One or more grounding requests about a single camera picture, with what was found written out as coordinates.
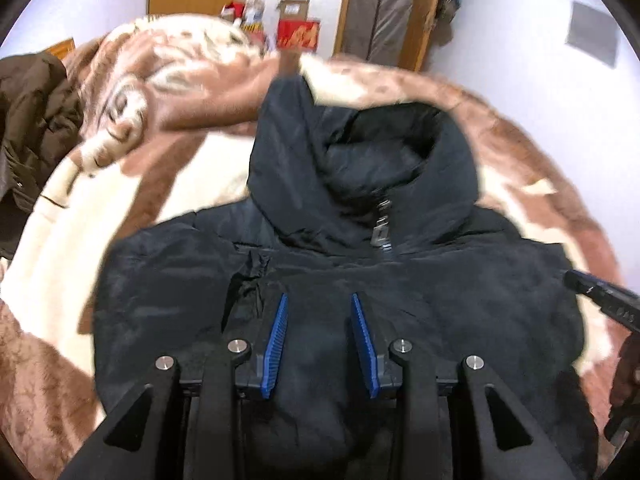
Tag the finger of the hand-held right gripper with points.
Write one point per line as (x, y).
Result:
(607, 297)

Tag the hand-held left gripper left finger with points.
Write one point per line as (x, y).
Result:
(276, 345)

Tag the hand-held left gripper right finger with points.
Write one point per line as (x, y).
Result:
(365, 345)

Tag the black hooded puffer jacket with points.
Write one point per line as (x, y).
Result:
(400, 270)

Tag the brown and cream plush blanket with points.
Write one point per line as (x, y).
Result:
(150, 185)

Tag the red gift box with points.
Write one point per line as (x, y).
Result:
(298, 35)

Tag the brown puffer jacket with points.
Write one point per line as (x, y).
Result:
(35, 125)

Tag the wooden framed door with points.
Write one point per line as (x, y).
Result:
(390, 10)

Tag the open cardboard box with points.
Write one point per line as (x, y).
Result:
(292, 9)

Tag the red and white packet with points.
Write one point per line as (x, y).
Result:
(234, 11)

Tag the grey wall panel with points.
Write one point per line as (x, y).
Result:
(595, 32)

